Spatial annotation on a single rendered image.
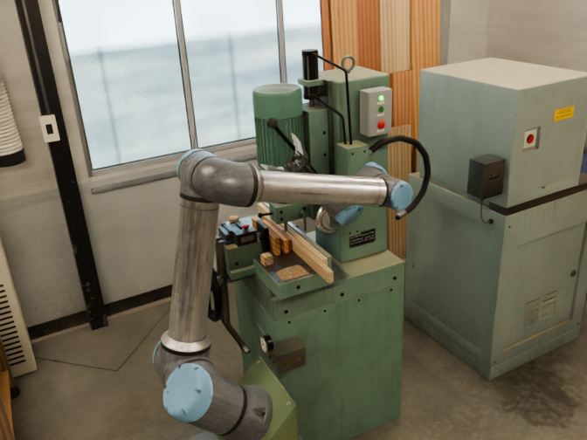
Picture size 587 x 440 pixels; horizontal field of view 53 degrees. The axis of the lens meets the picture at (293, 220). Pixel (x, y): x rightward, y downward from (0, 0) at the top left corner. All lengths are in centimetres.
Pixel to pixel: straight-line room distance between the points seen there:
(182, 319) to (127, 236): 183
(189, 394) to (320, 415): 100
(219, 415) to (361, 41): 263
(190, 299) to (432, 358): 175
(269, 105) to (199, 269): 66
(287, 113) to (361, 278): 69
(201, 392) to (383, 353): 109
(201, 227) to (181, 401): 47
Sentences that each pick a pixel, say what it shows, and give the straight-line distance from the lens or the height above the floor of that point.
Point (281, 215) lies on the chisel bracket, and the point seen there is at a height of 104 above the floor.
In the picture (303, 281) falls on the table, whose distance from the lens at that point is 208.
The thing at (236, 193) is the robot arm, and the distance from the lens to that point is 151.
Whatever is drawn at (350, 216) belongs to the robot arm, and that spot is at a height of 117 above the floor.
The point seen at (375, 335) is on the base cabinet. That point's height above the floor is 50.
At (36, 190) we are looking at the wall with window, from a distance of 336.
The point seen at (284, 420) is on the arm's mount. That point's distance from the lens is 175.
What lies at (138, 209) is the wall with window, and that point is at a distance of 350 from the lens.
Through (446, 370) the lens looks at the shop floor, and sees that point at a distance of 313.
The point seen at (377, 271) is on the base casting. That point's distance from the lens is 232.
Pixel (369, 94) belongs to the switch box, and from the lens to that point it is 211.
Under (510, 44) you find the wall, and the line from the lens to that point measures 447.
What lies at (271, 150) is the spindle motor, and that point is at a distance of 210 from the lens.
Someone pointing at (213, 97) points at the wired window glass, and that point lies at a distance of 355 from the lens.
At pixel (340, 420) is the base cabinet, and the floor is 12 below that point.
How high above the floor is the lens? 194
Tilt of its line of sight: 24 degrees down
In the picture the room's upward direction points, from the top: 3 degrees counter-clockwise
